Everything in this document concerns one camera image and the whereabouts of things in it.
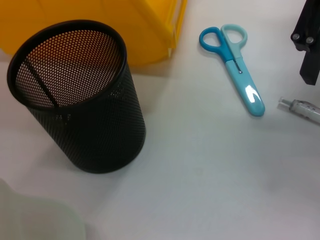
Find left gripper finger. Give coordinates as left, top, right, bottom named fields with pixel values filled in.
left=290, top=0, right=320, bottom=86

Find silver ballpoint pen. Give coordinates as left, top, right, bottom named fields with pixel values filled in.
left=277, top=96, right=320, bottom=125

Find blue scissors with cover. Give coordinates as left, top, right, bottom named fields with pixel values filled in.
left=199, top=23, right=266, bottom=117

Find yellow plastic bin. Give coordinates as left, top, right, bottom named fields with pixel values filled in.
left=0, top=0, right=188, bottom=67

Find green wavy glass fruit plate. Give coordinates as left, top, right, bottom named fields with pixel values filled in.
left=0, top=177, right=87, bottom=240

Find black mesh pen holder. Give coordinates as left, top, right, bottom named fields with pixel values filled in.
left=6, top=19, right=147, bottom=174

